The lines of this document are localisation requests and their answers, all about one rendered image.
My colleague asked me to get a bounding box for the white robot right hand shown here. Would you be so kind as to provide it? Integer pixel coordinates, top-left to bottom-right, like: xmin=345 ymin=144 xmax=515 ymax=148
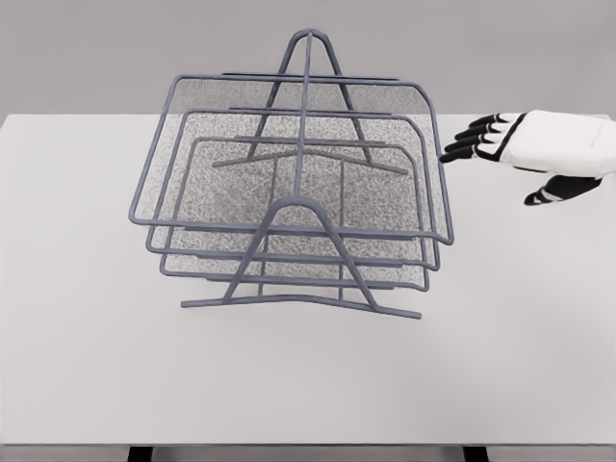
xmin=439 ymin=109 xmax=608 ymax=207

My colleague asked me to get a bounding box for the grey wire rack frame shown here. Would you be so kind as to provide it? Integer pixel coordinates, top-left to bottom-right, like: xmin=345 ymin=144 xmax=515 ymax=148
xmin=180 ymin=28 xmax=424 ymax=321

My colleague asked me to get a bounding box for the small grey mesh tray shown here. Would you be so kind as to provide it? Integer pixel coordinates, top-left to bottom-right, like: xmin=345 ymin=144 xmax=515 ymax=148
xmin=158 ymin=136 xmax=431 ymax=294

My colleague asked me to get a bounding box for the medium grey mesh tray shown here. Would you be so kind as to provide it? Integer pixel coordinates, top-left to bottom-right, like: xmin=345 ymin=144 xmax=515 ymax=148
xmin=145 ymin=109 xmax=442 ymax=271

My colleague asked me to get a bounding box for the large grey mesh tray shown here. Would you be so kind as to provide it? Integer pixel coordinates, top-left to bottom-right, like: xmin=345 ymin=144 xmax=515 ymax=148
xmin=127 ymin=72 xmax=456 ymax=247

